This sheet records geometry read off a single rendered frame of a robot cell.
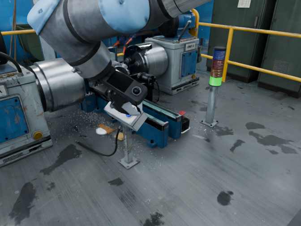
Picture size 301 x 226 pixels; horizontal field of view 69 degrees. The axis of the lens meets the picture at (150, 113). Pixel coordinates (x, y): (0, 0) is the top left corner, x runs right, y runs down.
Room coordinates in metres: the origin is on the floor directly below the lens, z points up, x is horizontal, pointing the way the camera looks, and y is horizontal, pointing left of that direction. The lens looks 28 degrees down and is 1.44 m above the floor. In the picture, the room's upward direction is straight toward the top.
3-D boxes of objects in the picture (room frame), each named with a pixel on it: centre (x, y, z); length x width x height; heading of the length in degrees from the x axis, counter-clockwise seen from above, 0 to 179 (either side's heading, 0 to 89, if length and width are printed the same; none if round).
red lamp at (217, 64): (1.08, -0.34, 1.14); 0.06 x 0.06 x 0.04
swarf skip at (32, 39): (5.29, 2.31, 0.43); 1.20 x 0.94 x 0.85; 130
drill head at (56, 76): (1.02, 0.51, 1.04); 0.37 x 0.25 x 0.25; 134
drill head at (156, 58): (1.49, 0.01, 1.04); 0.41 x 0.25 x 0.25; 134
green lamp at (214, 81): (1.08, -0.34, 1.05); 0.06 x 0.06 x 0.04
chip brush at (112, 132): (0.98, 0.21, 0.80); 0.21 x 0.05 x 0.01; 49
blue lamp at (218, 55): (1.08, -0.34, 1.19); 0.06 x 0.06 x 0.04
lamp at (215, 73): (1.08, -0.34, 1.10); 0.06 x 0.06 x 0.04
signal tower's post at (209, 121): (1.08, -0.34, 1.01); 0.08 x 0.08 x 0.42; 44
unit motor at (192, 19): (1.68, -0.23, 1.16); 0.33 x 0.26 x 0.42; 134
